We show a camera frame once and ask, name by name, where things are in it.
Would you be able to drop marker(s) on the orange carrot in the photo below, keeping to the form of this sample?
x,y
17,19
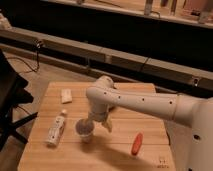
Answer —
x,y
137,144

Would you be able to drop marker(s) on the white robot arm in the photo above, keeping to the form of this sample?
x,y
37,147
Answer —
x,y
193,112

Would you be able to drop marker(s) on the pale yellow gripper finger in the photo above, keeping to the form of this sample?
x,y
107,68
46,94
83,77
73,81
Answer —
x,y
108,125

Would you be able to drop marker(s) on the white folded cloth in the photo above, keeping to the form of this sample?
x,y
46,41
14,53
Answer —
x,y
66,96

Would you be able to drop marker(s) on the white ceramic cup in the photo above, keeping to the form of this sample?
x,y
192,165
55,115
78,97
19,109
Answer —
x,y
84,128

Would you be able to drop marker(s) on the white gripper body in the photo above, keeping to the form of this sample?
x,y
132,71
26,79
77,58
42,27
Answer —
x,y
98,117

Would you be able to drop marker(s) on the white plastic bottle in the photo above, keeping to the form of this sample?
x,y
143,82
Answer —
x,y
56,129

